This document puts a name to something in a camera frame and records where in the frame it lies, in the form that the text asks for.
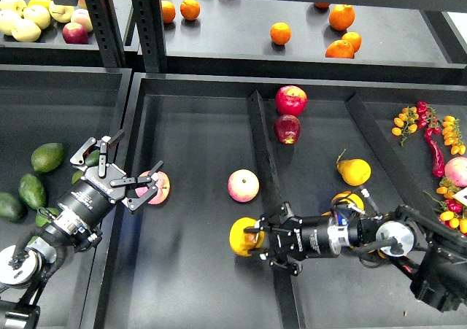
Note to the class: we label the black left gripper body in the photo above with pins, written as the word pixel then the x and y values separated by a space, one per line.
pixel 90 199

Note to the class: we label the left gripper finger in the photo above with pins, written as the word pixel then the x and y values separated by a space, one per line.
pixel 150 183
pixel 104 145

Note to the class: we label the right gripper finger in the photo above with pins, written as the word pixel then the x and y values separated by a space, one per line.
pixel 283 258
pixel 272 221

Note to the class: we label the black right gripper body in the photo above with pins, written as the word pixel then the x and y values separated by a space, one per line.
pixel 309 237

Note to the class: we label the yellow pear with stem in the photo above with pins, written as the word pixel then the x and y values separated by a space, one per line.
pixel 241 242

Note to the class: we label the dark green avocado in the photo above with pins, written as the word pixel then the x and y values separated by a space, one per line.
pixel 32 191

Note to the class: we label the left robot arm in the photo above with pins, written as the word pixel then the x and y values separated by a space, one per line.
pixel 37 255

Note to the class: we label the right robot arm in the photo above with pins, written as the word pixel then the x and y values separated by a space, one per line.
pixel 430 254

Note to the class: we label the green avocado tray edge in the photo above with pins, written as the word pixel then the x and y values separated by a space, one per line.
pixel 92 159

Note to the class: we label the green avocado under gripper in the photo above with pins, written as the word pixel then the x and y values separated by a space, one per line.
pixel 77 176

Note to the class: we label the green avocado top left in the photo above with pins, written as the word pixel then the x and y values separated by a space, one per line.
pixel 47 157

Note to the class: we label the green avocado lower middle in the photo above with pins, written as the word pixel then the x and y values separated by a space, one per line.
pixel 45 215

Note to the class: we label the yellow pear middle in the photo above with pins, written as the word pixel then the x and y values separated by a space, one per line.
pixel 347 202

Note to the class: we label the green avocado far left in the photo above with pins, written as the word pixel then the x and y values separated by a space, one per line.
pixel 11 208

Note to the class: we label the yellow pear upper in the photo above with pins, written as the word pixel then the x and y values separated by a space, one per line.
pixel 354 172

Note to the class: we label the pink apple left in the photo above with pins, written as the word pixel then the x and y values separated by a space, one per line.
pixel 163 185

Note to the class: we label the pink apple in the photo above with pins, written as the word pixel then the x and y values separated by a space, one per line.
pixel 243 185
pixel 163 185

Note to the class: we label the pink apple centre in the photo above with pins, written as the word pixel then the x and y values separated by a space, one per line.
pixel 243 185

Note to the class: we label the black left tray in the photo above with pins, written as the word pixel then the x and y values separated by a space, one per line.
pixel 41 104

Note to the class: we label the dark red apple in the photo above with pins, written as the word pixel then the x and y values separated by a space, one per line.
pixel 287 129

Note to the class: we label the black divided centre tray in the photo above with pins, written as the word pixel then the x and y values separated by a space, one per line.
pixel 170 266

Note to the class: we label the bright red apple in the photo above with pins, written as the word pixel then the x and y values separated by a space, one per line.
pixel 291 100

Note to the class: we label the red apple on shelf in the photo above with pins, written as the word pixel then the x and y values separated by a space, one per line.
pixel 74 33

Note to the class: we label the yellow apple front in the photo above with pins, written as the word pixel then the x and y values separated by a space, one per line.
pixel 24 30

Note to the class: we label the pink peach on shelf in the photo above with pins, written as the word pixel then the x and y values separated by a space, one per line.
pixel 82 17

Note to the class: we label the yellow apple with stem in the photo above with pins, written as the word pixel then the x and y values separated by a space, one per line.
pixel 61 13

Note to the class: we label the yellow apple middle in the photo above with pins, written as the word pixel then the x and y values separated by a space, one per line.
pixel 39 15

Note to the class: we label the orange cherry tomato bunch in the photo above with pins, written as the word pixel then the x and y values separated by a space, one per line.
pixel 405 124

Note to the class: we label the yellow apple far left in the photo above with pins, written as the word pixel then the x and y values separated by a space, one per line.
pixel 7 20

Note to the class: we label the red chili pepper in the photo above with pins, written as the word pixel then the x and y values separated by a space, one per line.
pixel 437 163

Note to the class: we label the mixed cherry tomatoes lower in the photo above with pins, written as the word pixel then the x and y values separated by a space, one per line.
pixel 451 212

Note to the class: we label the yellow apple upper left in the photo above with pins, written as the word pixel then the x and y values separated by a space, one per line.
pixel 15 5

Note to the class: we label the red cherry tomato bunch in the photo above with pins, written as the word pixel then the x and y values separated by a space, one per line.
pixel 427 118

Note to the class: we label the pink peach right edge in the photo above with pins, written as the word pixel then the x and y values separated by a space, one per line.
pixel 455 171

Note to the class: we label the orange on shelf front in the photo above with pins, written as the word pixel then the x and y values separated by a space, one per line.
pixel 340 49

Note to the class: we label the orange on shelf left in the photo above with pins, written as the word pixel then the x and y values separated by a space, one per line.
pixel 168 11

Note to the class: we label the orange on shelf centre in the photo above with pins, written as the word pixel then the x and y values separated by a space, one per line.
pixel 280 33

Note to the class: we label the orange tomato bunch right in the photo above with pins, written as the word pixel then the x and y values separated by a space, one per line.
pixel 452 135

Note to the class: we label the black shelf post left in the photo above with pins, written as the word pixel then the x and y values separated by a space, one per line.
pixel 107 33

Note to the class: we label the black shelf post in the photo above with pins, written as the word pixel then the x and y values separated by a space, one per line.
pixel 107 33
pixel 149 23

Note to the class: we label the black shelf post right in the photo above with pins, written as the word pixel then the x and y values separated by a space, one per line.
pixel 149 23

